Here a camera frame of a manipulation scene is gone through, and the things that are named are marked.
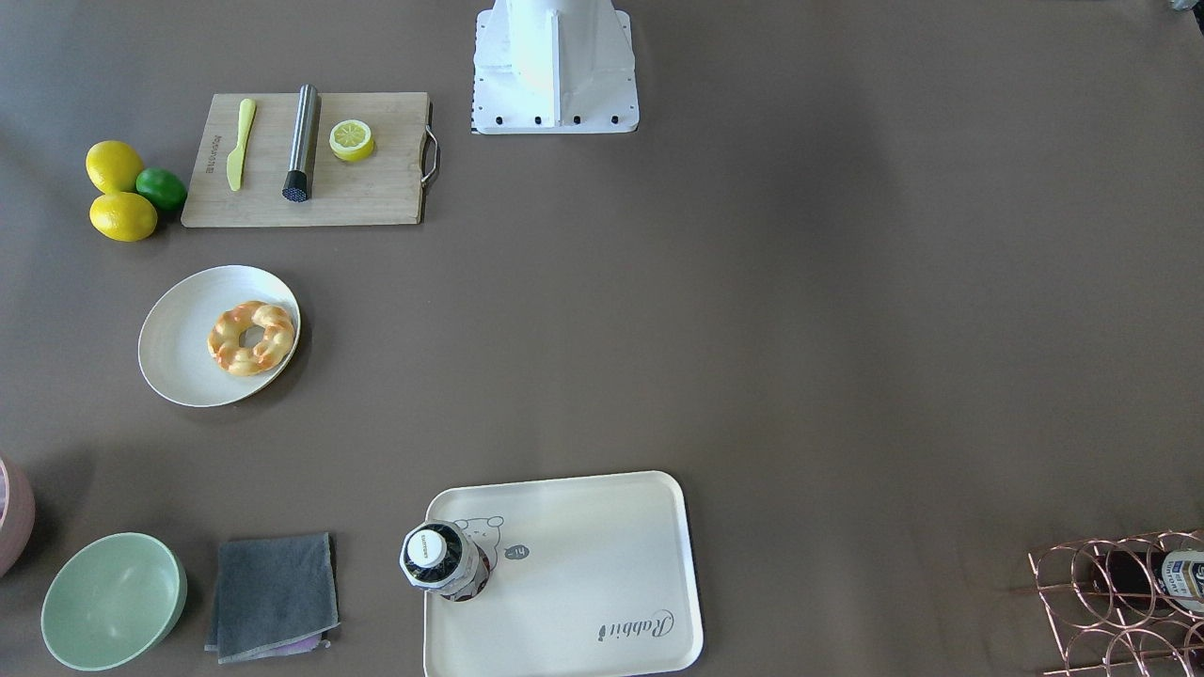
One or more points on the braided glazed donut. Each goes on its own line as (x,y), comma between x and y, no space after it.
(251,338)

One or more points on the white round plate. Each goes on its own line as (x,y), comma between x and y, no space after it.
(172,345)

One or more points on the cream rabbit tray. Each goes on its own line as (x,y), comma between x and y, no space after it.
(592,576)

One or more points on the dark tea bottle on tray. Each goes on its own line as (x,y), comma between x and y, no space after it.
(438,558)

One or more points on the lemon half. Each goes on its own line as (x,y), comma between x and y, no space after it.
(351,140)

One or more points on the bamboo cutting board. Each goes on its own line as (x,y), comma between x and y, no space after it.
(386,189)

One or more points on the yellow plastic knife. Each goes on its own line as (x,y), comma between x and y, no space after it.
(247,110)

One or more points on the grey folded cloth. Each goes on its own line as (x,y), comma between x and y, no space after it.
(272,597)

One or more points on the green lime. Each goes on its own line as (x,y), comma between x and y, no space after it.
(163,189)

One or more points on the yellow lemon lower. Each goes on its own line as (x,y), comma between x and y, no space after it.
(125,217)

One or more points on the yellow lemon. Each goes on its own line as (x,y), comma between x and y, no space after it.
(113,166)
(125,217)

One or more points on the yellow lemon upper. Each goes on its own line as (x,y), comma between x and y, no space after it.
(113,166)

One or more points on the green bowl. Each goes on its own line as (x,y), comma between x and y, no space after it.
(112,601)

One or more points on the pink ice bowl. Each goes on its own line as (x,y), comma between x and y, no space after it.
(19,510)

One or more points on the dark drink bottle in rack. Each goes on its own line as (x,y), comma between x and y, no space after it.
(1150,581)

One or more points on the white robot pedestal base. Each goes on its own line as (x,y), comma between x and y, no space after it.
(554,67)

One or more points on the copper wire bottle rack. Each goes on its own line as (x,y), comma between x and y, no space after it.
(1095,637)

